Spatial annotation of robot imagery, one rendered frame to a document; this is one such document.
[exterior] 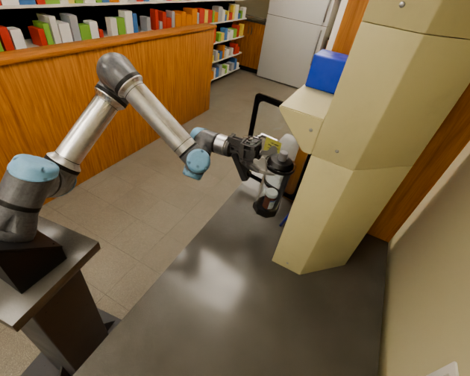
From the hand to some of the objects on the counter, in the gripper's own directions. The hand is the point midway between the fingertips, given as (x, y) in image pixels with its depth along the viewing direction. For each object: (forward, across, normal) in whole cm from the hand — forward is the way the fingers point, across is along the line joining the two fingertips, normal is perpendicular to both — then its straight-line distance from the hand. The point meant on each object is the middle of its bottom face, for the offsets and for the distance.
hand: (277, 168), depth 93 cm
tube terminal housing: (+21, +2, +31) cm, 38 cm away
